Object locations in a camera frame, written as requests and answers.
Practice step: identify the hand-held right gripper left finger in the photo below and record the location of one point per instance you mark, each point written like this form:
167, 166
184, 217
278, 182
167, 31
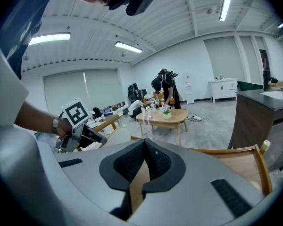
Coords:
119, 173

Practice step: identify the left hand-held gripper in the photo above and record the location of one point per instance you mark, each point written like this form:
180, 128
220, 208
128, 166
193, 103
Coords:
81, 128

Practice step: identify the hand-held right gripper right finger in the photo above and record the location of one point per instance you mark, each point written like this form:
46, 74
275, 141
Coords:
166, 171

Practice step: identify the person's left forearm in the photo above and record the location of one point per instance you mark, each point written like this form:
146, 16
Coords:
35, 118

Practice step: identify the person's left hand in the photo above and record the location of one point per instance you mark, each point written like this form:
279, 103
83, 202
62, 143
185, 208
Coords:
64, 128

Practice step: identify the silver metal wristwatch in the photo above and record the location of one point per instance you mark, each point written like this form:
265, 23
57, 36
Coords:
55, 125

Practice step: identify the wooden wicker chair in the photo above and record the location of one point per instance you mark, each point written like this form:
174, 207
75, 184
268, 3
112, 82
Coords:
119, 135

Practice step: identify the grey window blinds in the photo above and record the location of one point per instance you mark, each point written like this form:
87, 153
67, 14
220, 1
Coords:
96, 88

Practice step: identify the light wooden coffee table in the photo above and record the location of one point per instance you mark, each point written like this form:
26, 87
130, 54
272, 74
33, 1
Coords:
173, 120

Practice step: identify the potted flowers in green pot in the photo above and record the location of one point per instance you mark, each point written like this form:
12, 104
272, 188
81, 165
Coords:
166, 113

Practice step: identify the white power strip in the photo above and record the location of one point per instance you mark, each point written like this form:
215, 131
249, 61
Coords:
196, 118

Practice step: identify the black speaker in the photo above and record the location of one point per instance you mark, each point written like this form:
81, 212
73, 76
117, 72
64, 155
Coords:
132, 93

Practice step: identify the orange sofa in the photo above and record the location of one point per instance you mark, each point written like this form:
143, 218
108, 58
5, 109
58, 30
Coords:
148, 100

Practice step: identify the person's white shirt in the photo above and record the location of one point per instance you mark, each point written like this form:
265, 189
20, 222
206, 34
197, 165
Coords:
8, 116

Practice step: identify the wooden chair with brass knob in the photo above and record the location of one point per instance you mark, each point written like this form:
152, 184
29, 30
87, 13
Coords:
243, 163

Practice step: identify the white water dispenser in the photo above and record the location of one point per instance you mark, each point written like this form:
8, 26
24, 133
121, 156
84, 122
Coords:
189, 91

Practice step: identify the long ceiling light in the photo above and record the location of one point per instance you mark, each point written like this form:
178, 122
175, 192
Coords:
128, 47
282, 25
49, 38
226, 5

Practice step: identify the white cabinet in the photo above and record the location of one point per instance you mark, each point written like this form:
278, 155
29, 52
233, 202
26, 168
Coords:
222, 89

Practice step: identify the dark wooden vanity counter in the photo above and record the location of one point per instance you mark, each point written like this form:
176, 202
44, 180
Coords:
252, 121

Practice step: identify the green tub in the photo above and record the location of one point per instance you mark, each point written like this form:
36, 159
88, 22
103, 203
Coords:
248, 86

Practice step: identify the white sink basin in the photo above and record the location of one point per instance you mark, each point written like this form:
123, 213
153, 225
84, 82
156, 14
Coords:
274, 95

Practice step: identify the black faucet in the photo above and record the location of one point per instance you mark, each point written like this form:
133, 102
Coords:
266, 80

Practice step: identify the dark wall poster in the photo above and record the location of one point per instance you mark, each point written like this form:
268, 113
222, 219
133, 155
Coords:
265, 61

